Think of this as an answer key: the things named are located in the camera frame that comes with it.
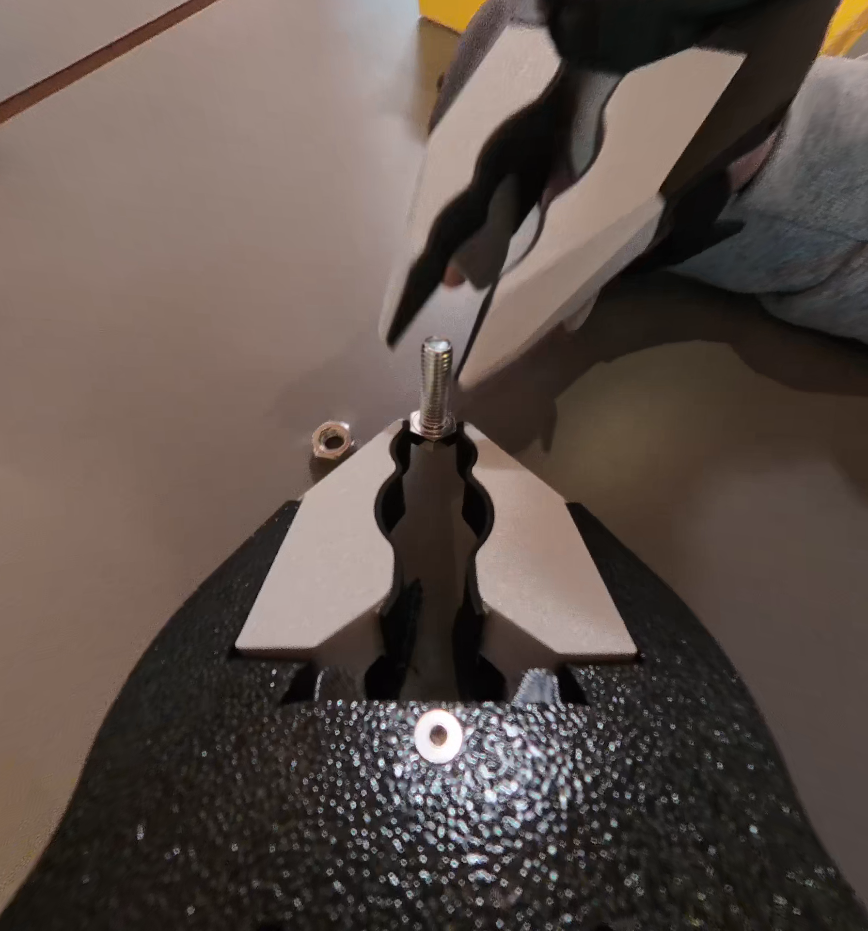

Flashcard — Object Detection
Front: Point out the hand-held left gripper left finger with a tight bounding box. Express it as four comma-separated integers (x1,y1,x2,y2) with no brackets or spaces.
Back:
235,419,413,667

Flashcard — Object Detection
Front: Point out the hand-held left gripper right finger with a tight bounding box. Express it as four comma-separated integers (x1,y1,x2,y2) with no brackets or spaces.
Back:
452,422,637,672

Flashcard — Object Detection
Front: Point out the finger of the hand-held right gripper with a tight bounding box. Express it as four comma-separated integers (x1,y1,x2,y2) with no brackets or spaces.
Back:
378,29,573,350
453,51,747,391

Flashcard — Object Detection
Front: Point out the large yellow plastic bin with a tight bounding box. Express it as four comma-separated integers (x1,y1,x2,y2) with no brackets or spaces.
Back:
418,0,868,58

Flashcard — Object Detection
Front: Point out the silver hex nut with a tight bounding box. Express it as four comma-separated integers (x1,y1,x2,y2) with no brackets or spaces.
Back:
312,419,354,461

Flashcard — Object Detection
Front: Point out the silver metal bolt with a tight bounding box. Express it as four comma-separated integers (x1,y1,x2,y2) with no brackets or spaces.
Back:
409,336,458,442

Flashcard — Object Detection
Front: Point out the person's right forearm grey sleeve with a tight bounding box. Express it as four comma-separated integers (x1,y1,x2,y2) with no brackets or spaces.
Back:
666,40,868,361

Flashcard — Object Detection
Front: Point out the person's right hand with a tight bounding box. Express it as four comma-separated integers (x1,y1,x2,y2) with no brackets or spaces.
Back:
441,243,482,292

